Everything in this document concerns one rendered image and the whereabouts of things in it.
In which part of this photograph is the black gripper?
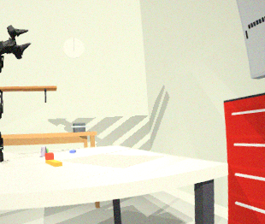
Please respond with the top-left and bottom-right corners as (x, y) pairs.
(2, 25), (31, 60)

